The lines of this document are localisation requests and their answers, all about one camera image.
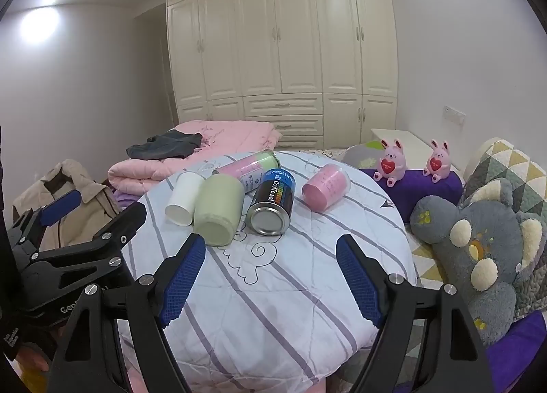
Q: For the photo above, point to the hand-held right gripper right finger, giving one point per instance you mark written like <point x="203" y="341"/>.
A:
<point x="359" y="282"/>

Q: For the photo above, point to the white cup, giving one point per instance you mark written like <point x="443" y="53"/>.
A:
<point x="183" y="200"/>

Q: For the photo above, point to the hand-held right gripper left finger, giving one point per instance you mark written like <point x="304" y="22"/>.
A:
<point x="183" y="282"/>

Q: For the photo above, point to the pink and green tumbler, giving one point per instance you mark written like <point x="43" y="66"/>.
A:
<point x="243" y="170"/>

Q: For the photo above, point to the pink quilt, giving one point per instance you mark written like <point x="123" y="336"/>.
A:
<point x="230" y="136"/>

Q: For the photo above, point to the cream wardrobe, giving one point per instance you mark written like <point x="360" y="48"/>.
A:
<point x="277" y="34"/>

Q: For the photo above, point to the purple cushion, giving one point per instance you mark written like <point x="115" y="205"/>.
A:
<point x="427" y="194"/>

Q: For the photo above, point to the purple blanket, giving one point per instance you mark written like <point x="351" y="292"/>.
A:
<point x="517" y="346"/>

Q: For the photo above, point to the blue metal can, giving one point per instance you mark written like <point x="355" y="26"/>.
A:
<point x="273" y="192"/>

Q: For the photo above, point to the beige jacket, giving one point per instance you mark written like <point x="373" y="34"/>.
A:
<point x="72" y="175"/>

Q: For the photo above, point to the white nightstand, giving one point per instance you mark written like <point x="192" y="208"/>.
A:
<point x="410" y="138"/>

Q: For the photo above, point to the light green cup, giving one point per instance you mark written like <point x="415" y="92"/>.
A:
<point x="218" y="209"/>

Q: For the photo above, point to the dark grey cloth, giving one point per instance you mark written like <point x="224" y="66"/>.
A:
<point x="166" y="145"/>

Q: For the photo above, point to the pink cup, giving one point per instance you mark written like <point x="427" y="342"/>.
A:
<point x="324" y="187"/>

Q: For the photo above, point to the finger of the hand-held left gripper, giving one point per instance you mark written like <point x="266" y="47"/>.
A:
<point x="119" y="226"/>
<point x="60" y="207"/>

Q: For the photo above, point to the white grey-striped blanket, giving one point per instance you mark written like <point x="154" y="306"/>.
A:
<point x="277" y="311"/>

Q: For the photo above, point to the patterned bed sheet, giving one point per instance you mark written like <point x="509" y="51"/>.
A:
<point x="427" y="264"/>

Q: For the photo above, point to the grey plush animal toy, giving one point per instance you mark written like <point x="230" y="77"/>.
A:
<point x="440" y="222"/>

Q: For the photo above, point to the white wall socket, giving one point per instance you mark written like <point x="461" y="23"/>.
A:
<point x="454" y="115"/>

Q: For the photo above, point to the grey flower-print pillow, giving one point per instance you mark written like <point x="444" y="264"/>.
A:
<point x="359" y="155"/>

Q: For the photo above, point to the pink rabbit plush toy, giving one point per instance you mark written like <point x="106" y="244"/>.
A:
<point x="436" y="162"/>
<point x="389" y="164"/>

